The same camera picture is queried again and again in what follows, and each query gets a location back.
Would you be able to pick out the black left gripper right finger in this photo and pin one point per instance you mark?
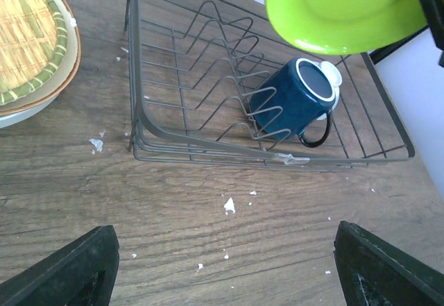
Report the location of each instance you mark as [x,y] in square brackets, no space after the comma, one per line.
[374,272]

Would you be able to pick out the woven bamboo tray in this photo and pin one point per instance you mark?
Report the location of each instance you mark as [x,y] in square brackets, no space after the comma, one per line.
[33,45]

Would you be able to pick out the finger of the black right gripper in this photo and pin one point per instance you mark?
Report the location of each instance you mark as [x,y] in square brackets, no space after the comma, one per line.
[428,11]

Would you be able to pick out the lime green plastic plate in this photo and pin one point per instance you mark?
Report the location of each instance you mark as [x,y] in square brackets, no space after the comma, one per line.
[343,11]

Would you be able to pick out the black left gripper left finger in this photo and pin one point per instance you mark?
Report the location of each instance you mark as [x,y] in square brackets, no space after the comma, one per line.
[81,273]

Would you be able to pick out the dark blue ceramic mug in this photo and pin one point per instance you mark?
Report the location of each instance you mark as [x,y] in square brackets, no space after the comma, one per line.
[296,95]

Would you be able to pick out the white bottom plate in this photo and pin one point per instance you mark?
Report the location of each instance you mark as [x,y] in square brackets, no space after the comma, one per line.
[15,118]

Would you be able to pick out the black wire dish rack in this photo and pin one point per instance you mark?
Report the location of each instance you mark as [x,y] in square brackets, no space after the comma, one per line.
[195,67]

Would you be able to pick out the cream brown-rimmed plate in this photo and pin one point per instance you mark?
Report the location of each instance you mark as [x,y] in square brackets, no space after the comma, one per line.
[65,73]

